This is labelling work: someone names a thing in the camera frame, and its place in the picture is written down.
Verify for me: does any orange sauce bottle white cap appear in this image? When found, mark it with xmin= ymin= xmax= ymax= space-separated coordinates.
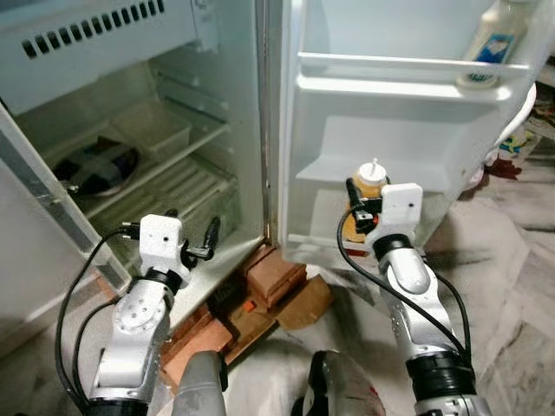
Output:
xmin=342 ymin=158 xmax=388 ymax=245

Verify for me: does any grey fridge door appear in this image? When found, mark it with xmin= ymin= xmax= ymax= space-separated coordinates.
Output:
xmin=264 ymin=0 xmax=555 ymax=270

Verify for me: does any grey fridge body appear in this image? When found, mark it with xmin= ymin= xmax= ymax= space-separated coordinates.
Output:
xmin=0 ymin=0 xmax=271 ymax=335

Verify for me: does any red brick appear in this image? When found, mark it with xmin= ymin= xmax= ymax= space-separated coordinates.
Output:
xmin=159 ymin=305 xmax=233 ymax=389
xmin=245 ymin=245 xmax=310 ymax=306

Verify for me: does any clear plastic food container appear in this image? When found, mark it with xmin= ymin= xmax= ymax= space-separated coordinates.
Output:
xmin=111 ymin=102 xmax=193 ymax=159

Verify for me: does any black round pan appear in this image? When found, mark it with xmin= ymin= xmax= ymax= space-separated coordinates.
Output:
xmin=50 ymin=137 xmax=141 ymax=197

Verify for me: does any grey robot left leg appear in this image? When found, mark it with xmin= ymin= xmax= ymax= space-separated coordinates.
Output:
xmin=172 ymin=350 xmax=230 ymax=416

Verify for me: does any grey robot leg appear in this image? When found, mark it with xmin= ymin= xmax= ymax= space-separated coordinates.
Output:
xmin=172 ymin=350 xmax=230 ymax=416
xmin=299 ymin=349 xmax=389 ymax=416

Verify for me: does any pink cloth bundle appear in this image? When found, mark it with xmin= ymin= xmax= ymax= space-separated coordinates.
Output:
xmin=468 ymin=147 xmax=523 ymax=192

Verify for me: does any grey robot right leg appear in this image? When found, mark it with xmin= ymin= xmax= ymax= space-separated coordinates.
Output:
xmin=299 ymin=349 xmax=389 ymax=416

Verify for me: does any colourful play mat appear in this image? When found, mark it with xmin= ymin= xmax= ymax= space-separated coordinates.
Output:
xmin=496 ymin=80 xmax=555 ymax=166

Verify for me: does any white mayonnaise squeeze bottle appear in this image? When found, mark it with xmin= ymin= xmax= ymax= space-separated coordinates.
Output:
xmin=456 ymin=0 xmax=532 ymax=89

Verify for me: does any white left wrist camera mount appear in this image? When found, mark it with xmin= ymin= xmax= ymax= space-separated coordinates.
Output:
xmin=138 ymin=214 xmax=189 ymax=280

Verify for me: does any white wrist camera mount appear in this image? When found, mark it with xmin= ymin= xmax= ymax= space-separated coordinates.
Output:
xmin=378 ymin=182 xmax=424 ymax=245
xmin=138 ymin=214 xmax=189 ymax=280

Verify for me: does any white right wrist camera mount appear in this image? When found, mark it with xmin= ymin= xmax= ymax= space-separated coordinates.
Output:
xmin=378 ymin=182 xmax=424 ymax=245

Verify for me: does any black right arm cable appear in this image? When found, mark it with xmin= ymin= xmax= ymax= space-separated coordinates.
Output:
xmin=336 ymin=204 xmax=473 ymax=365

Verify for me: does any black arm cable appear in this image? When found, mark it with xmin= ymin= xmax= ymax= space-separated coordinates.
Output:
xmin=336 ymin=204 xmax=473 ymax=365
xmin=54 ymin=223 xmax=144 ymax=410

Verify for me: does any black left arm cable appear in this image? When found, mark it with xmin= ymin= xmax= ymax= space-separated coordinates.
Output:
xmin=54 ymin=223 xmax=144 ymax=410

